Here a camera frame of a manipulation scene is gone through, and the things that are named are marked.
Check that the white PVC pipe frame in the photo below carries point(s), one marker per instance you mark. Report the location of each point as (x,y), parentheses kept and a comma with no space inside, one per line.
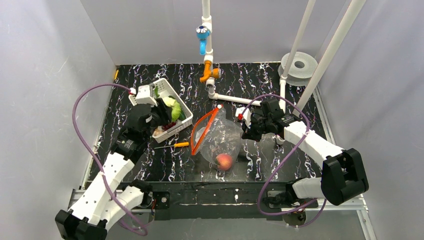
(258,28)

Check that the blue faucet valve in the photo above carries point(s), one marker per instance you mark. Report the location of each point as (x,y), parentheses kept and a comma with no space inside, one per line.
(202,33)

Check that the fake red apple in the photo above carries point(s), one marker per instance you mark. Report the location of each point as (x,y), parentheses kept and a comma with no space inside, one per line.
(224,161)

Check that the orange faucet valve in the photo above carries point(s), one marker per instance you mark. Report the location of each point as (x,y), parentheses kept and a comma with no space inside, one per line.
(210,72)

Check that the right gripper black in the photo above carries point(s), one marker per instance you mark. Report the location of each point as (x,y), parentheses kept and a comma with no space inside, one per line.
(252,125)

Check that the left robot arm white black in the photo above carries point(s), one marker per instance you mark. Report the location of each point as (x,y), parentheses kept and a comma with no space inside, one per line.
(100,208)

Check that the white filament spool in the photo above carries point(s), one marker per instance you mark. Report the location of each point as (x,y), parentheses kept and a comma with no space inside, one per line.
(301,70)

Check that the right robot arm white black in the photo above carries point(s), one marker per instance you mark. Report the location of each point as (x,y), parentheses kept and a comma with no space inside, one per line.
(343,174)

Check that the white perforated plastic basket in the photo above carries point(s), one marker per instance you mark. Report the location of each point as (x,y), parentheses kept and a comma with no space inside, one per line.
(139,117)

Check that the fake green cabbage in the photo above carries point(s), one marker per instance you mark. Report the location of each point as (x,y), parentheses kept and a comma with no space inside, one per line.
(175,106)

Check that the fake purple grapes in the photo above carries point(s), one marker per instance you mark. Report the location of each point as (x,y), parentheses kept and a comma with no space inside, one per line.
(168,126)

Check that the clear zip top bag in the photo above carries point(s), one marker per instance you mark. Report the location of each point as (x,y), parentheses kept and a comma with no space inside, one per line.
(214,134)

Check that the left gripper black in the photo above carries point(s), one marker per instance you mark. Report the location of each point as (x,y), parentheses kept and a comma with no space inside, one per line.
(159,112)

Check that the yellow handled screwdriver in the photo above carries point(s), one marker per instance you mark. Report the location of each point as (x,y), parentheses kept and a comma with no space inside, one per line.
(176,145)

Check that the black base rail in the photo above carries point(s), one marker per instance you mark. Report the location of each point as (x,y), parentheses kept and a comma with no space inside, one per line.
(207,200)

